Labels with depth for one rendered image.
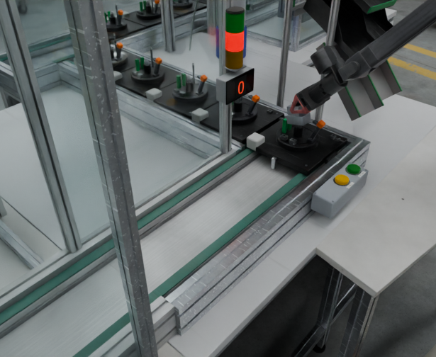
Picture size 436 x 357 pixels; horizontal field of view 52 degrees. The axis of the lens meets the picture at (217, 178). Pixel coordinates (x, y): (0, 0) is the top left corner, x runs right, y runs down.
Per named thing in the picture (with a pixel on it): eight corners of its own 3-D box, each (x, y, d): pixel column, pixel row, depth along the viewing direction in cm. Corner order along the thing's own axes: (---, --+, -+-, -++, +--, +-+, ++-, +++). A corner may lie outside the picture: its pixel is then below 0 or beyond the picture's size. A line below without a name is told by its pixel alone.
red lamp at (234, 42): (247, 47, 123) (247, 30, 120) (235, 53, 121) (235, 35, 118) (233, 43, 126) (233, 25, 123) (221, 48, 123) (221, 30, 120)
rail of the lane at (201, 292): (365, 166, 156) (371, 139, 149) (181, 336, 104) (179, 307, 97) (350, 159, 159) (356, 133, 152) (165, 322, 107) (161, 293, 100)
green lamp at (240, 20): (247, 30, 120) (248, 10, 117) (235, 35, 117) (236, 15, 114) (233, 25, 123) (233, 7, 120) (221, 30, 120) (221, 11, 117)
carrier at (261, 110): (283, 118, 164) (286, 86, 157) (242, 145, 150) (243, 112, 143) (233, 98, 177) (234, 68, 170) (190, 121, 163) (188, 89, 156)
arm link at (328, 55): (361, 70, 120) (370, 69, 126) (340, 32, 120) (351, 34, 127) (322, 93, 127) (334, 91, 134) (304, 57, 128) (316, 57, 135)
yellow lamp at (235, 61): (246, 65, 126) (247, 48, 123) (235, 71, 124) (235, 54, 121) (232, 60, 129) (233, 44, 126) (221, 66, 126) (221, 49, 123)
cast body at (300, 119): (311, 121, 144) (309, 100, 141) (303, 126, 141) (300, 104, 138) (290, 118, 150) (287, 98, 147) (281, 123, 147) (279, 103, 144)
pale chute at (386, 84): (393, 95, 170) (403, 90, 166) (371, 105, 164) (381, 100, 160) (360, 28, 171) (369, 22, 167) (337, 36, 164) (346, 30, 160)
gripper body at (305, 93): (296, 93, 134) (312, 81, 128) (315, 83, 140) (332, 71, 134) (308, 112, 134) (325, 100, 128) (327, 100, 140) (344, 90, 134)
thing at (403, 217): (529, 168, 159) (533, 161, 158) (374, 299, 115) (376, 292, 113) (366, 96, 203) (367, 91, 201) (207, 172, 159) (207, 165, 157)
